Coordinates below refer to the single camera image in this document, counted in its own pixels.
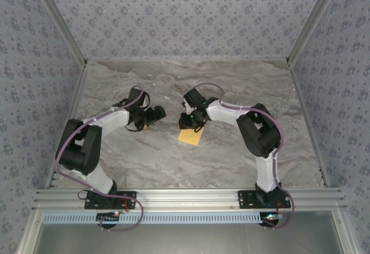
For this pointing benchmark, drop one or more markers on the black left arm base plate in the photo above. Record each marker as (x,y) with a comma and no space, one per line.
(95,203)

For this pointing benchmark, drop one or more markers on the left small adapter board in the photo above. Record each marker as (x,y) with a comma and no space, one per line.
(108,216)

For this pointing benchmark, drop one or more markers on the aluminium right side rail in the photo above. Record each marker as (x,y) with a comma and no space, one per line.
(310,126)

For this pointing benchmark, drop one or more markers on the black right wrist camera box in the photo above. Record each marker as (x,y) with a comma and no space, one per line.
(194,96)

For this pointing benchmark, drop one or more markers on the right small adapter board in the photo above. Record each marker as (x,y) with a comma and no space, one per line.
(271,217)

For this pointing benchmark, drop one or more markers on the yellow square paper sheet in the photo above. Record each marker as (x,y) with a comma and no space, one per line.
(190,136)

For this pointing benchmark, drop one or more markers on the small adapter board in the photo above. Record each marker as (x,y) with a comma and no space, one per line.
(108,216)
(271,217)

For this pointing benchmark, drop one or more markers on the grey metal sheet panel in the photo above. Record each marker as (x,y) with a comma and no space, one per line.
(185,239)

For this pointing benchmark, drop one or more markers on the aluminium corner post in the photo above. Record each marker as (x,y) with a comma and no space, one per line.
(62,22)
(312,22)

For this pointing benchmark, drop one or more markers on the aluminium mounting rail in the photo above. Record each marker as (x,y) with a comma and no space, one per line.
(188,197)

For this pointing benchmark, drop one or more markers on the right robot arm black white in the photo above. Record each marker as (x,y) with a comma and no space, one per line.
(260,132)

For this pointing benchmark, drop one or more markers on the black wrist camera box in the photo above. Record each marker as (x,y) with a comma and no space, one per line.
(194,96)
(136,95)

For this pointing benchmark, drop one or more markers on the aluminium left corner post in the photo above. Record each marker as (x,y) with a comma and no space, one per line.
(62,22)

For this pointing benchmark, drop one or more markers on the aluminium right corner post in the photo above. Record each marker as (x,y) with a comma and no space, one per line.
(312,22)

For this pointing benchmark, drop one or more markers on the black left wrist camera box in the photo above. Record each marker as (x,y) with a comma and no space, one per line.
(136,95)

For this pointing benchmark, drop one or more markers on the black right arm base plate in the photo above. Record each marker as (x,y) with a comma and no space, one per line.
(248,202)

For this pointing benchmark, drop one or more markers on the aluminium left side rail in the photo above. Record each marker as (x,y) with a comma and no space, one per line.
(68,126)

